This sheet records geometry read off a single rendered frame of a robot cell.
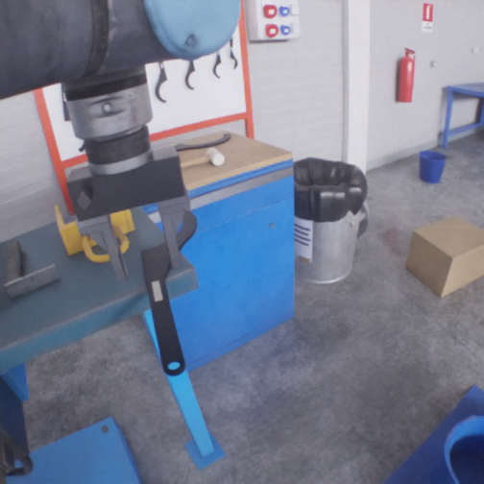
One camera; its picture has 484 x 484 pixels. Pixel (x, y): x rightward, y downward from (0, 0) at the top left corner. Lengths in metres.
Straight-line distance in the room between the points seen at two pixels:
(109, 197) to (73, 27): 0.23
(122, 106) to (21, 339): 0.40
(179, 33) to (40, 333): 0.49
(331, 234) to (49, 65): 1.87
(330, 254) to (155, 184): 1.75
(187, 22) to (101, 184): 0.22
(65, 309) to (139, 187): 0.29
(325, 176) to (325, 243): 0.45
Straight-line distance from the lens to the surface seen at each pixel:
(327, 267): 2.14
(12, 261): 0.77
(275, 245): 1.61
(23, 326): 0.63
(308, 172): 2.21
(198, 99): 2.51
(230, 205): 1.38
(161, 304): 0.53
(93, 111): 0.36
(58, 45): 0.21
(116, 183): 0.40
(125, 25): 0.23
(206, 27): 0.25
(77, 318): 0.59
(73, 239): 0.74
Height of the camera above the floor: 1.41
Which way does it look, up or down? 32 degrees down
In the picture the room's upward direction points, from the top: 6 degrees counter-clockwise
